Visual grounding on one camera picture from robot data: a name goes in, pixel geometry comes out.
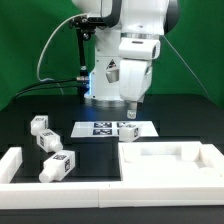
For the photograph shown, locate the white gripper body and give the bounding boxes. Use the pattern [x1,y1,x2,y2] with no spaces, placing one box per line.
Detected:
[119,38,160,101]

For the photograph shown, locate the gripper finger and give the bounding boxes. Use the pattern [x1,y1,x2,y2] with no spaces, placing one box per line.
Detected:
[127,101,137,119]

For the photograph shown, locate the white square table top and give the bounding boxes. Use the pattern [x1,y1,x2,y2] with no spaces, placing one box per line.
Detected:
[118,141,224,183]

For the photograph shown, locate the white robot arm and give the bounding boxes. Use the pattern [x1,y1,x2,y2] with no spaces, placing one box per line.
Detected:
[71,0,180,119]

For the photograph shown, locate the white tag sheet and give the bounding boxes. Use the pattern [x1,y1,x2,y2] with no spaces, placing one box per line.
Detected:
[71,121,158,138]

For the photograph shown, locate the white left fence bar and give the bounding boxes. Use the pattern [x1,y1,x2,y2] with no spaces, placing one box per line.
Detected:
[0,147,23,184]

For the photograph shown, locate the white fence bar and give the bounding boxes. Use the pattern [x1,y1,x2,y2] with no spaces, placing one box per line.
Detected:
[0,182,224,210]
[0,147,23,184]

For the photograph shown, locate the white front fence bar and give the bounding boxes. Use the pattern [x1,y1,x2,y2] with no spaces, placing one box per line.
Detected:
[0,182,224,210]

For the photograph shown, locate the thin grey cable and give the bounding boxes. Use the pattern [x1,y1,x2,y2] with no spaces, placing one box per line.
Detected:
[161,35,214,101]

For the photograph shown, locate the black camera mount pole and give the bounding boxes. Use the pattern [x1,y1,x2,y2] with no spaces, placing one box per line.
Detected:
[69,15,95,104]

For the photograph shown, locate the black cables on table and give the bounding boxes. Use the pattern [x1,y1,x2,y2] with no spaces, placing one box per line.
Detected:
[11,77,91,102]

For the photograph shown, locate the white cable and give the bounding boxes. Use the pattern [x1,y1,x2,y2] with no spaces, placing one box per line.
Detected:
[36,13,88,96]

